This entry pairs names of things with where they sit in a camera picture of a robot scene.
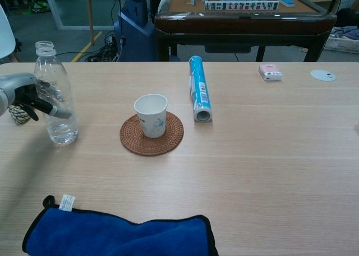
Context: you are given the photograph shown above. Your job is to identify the clear plastic bottle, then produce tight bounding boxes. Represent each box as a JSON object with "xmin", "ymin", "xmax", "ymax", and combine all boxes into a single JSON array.
[{"xmin": 34, "ymin": 40, "xmax": 79, "ymax": 147}]

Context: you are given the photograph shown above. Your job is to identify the beige black rope bundle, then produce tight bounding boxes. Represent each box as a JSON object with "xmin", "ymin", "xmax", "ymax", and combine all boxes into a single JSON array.
[{"xmin": 7, "ymin": 104, "xmax": 32, "ymax": 126}]

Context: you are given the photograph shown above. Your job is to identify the dark wooden mahjong table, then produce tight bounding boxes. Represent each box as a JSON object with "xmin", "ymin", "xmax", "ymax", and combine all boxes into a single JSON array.
[{"xmin": 154, "ymin": 0, "xmax": 338, "ymax": 62}]

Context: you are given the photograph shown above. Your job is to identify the brown woven round coaster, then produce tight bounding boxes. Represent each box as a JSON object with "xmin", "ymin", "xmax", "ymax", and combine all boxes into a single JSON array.
[{"xmin": 119, "ymin": 111, "xmax": 185, "ymax": 157}]

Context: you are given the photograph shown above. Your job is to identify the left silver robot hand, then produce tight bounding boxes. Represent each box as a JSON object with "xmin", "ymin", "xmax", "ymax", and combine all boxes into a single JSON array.
[{"xmin": 0, "ymin": 72, "xmax": 72, "ymax": 122}]

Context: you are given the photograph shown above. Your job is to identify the blue cloth with black trim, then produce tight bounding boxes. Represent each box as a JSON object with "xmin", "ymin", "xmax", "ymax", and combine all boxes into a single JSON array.
[{"xmin": 21, "ymin": 194, "xmax": 220, "ymax": 256}]

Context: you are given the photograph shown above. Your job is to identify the black floor cable bundle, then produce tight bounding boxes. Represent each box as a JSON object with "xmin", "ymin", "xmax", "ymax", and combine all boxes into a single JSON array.
[{"xmin": 83, "ymin": 30, "xmax": 122, "ymax": 62}]

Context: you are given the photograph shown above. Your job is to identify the blue machine base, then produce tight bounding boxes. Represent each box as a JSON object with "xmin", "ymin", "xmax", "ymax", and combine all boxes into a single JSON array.
[{"xmin": 113, "ymin": 0, "xmax": 181, "ymax": 62}]

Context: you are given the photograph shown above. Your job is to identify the white paper cup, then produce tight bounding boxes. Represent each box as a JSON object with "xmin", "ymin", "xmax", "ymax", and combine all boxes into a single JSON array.
[{"xmin": 134, "ymin": 94, "xmax": 169, "ymax": 139}]

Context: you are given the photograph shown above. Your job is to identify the white round lid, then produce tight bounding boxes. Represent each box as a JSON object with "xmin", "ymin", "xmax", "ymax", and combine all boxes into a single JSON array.
[{"xmin": 310, "ymin": 68, "xmax": 337, "ymax": 82}]

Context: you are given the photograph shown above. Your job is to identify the white plastic basket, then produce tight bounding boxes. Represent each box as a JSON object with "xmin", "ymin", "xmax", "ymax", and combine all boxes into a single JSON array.
[{"xmin": 324, "ymin": 26, "xmax": 359, "ymax": 54}]

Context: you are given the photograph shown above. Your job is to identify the white faced mahjong tile row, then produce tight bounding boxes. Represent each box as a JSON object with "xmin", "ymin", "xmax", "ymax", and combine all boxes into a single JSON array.
[{"xmin": 204, "ymin": 1, "xmax": 280, "ymax": 11}]

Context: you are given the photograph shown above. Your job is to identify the pink playing card box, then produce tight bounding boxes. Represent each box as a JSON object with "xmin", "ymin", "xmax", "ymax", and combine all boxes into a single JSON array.
[{"xmin": 258, "ymin": 64, "xmax": 283, "ymax": 83}]

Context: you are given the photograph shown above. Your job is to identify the wooden pole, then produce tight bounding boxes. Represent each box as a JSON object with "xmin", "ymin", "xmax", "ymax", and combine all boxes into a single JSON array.
[{"xmin": 87, "ymin": 0, "xmax": 95, "ymax": 47}]

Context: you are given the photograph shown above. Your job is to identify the blue wrapped bag roll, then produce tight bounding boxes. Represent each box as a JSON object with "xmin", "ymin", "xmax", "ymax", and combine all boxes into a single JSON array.
[{"xmin": 188, "ymin": 56, "xmax": 213, "ymax": 123}]

